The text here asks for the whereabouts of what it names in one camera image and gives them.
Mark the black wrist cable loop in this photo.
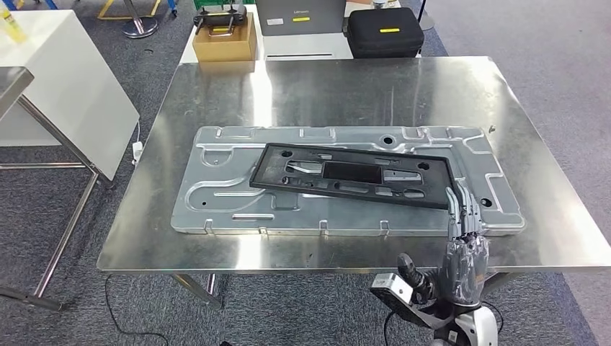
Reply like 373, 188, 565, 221
481, 299, 506, 337

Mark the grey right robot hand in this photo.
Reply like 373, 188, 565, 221
397, 179, 491, 308

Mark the chrome round post base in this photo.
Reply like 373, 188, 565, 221
121, 0, 159, 39

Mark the steel workbench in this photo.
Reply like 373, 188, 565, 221
97, 56, 611, 311

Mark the stamped metal sheet panel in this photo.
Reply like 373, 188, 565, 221
170, 125, 526, 239

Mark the black tool with handles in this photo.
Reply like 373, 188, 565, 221
192, 4, 249, 36

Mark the black plastic panel part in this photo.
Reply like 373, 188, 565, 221
249, 142, 458, 211

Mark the black hard case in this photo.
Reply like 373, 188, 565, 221
343, 6, 426, 60

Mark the yellow bottle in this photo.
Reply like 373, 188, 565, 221
0, 5, 28, 45

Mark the yellow metal frame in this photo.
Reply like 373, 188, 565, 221
97, 0, 164, 21

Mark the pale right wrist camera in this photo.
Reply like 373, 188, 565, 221
370, 272, 415, 308

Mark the brown cardboard box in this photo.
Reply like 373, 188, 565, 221
192, 12, 259, 63

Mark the white cabinet panel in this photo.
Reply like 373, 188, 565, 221
0, 9, 141, 182

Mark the black camera cable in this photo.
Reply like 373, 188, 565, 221
381, 309, 398, 346

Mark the black floor cable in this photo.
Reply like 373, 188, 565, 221
103, 273, 171, 346

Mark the grey laptop yellow sticker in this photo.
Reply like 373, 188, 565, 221
255, 0, 348, 37

